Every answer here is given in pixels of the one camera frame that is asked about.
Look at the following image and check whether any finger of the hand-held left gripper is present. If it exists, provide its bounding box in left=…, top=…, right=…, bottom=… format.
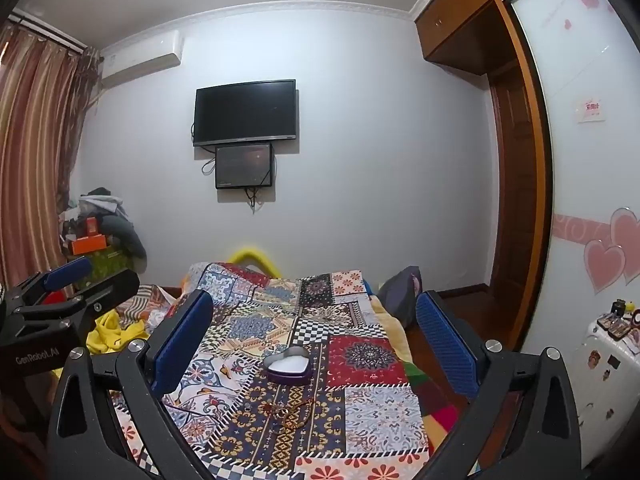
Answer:
left=20, top=269, right=141, bottom=328
left=10, top=256, right=93, bottom=311

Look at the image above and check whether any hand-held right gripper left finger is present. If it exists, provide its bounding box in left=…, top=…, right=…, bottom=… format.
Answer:
left=47, top=289, right=216, bottom=480

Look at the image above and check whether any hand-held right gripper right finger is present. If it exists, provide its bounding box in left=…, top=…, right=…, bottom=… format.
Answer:
left=415, top=290, right=593, bottom=480

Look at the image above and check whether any purple heart-shaped tin box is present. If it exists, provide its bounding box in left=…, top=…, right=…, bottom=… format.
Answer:
left=263, top=346, right=312, bottom=387

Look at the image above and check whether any brown beaded bracelet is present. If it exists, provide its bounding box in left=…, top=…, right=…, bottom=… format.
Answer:
left=274, top=399, right=318, bottom=431

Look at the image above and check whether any green box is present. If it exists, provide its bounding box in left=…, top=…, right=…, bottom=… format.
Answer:
left=75, top=247, right=133, bottom=291

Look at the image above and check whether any orange box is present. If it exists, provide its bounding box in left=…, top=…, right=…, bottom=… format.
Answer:
left=70, top=234, right=108, bottom=256

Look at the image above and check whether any brown striped bedsheet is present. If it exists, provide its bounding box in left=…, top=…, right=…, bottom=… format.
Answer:
left=107, top=284, right=181, bottom=333

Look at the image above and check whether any dark grey cushion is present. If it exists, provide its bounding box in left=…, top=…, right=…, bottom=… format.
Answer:
left=100, top=215, right=148, bottom=273

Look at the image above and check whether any yellow cloth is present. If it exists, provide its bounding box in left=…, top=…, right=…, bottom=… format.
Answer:
left=85, top=310, right=151, bottom=357

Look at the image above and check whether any colourful checked quilt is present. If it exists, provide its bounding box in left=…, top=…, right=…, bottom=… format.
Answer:
left=404, top=360, right=463, bottom=433

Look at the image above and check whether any yellow fleece blanket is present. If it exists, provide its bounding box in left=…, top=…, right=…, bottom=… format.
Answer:
left=367, top=292, right=416, bottom=366

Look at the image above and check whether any dark purple bag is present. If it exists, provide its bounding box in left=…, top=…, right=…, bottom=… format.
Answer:
left=375, top=266, right=426, bottom=328

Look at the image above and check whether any grey clothes pile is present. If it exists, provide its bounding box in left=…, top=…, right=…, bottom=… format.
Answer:
left=75, top=187, right=126, bottom=222

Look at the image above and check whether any patchwork printed blanket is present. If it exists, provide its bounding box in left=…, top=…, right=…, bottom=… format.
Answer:
left=107, top=260, right=466, bottom=480

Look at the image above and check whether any brown striped curtain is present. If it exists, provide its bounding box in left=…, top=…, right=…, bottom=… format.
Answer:
left=0, top=20, right=101, bottom=291

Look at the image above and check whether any white cabinet with stickers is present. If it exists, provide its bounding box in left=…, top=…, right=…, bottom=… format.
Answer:
left=570, top=310, right=640, bottom=480

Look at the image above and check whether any makeup palette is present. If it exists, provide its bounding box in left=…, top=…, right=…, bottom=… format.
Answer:
left=596, top=312, right=632, bottom=339

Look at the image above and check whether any small pink heart sticker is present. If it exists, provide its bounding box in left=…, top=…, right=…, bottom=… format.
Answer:
left=584, top=239, right=629, bottom=294

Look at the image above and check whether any brown wooden door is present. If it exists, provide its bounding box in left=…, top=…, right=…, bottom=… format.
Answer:
left=487, top=57, right=542, bottom=288
left=492, top=0, right=557, bottom=358

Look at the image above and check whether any large pink heart sticker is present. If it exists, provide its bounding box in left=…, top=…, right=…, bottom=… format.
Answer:
left=607, top=207, right=640, bottom=287

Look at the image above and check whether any white air conditioner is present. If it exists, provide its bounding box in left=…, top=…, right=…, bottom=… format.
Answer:
left=100, top=30, right=182, bottom=89

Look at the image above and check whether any white sliding wardrobe door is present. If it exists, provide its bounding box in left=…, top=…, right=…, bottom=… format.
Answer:
left=510, top=0, right=640, bottom=356

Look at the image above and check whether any pink paper note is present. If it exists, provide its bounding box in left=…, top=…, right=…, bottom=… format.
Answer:
left=575, top=97, right=608, bottom=124

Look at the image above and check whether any wooden overhead cabinet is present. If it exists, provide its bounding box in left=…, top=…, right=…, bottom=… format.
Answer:
left=414, top=0, right=541, bottom=78

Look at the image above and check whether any yellow inflatable ring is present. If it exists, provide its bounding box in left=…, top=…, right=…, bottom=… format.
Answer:
left=227, top=246, right=283, bottom=278

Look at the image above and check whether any small black wall monitor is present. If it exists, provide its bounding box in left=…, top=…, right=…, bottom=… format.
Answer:
left=215, top=143, right=275, bottom=190

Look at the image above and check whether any black wall television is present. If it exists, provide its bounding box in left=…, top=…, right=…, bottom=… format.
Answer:
left=193, top=79, right=300, bottom=148

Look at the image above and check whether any white curtain rail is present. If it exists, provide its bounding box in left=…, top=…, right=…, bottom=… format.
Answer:
left=10, top=7, right=86, bottom=53

